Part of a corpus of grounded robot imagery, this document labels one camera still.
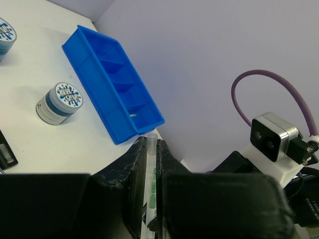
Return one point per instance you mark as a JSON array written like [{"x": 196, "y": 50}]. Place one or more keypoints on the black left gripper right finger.
[{"x": 218, "y": 205}]

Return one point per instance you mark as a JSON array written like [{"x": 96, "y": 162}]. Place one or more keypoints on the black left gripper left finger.
[{"x": 105, "y": 205}]

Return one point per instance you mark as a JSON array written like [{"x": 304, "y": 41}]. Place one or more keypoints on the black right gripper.
[{"x": 302, "y": 192}]

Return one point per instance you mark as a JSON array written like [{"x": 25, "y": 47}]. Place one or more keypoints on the green clear pen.
[{"x": 150, "y": 186}]

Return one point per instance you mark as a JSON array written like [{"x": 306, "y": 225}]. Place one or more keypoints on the blue compartment bin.
[{"x": 112, "y": 84}]

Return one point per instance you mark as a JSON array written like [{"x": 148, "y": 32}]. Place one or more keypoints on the pink-capped black highlighter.
[{"x": 7, "y": 157}]

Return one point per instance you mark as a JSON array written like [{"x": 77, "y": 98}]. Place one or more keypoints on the grey-blue paint jar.
[{"x": 59, "y": 103}]

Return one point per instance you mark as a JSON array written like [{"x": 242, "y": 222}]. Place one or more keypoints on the blue paint jar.
[{"x": 8, "y": 36}]

